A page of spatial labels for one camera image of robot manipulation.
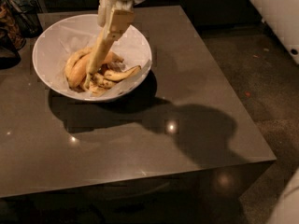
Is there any yellow banana front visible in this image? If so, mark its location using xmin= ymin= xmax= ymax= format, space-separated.
xmin=83 ymin=30 xmax=114 ymax=89

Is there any dark cabinet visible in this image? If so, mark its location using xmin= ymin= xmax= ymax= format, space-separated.
xmin=38 ymin=0 xmax=262 ymax=27

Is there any spotted banana bottom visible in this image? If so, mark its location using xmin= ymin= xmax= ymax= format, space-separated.
xmin=93 ymin=73 xmax=116 ymax=89

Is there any yellow banana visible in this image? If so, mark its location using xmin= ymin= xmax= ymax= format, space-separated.
xmin=83 ymin=30 xmax=114 ymax=89
xmin=64 ymin=47 xmax=93 ymax=78

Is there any orange-brown banana middle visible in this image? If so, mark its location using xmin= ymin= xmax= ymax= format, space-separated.
xmin=67 ymin=49 xmax=125 ymax=90

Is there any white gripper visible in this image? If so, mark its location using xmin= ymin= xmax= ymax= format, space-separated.
xmin=97 ymin=0 xmax=145 ymax=41

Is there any white bowl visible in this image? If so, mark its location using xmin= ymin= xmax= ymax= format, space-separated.
xmin=32 ymin=13 xmax=153 ymax=103

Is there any brown patterned container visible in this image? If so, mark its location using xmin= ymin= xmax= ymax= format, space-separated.
xmin=0 ymin=0 xmax=26 ymax=50

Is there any yellow banana back left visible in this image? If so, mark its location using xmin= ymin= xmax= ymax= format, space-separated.
xmin=64 ymin=47 xmax=93 ymax=78

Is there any black wire basket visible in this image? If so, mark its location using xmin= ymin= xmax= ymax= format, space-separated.
xmin=7 ymin=0 xmax=43 ymax=38

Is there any white paper bowl liner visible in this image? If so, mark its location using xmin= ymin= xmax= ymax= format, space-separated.
xmin=50 ymin=20 xmax=153 ymax=99

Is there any small spotted banana right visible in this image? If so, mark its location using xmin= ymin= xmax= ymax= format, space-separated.
xmin=103 ymin=66 xmax=141 ymax=82

